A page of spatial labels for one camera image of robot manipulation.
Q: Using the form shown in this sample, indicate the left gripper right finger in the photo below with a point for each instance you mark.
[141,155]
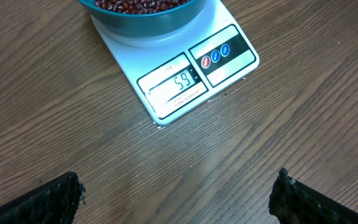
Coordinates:
[295,203]

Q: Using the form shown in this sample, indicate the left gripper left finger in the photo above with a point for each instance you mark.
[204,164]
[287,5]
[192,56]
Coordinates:
[54,202]

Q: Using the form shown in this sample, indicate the white digital kitchen scale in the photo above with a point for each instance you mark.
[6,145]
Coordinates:
[176,72]

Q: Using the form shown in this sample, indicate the teal metal bowl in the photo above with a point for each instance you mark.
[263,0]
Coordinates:
[145,25]

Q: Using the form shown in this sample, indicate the red beans in bowl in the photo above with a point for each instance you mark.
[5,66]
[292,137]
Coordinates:
[138,6]

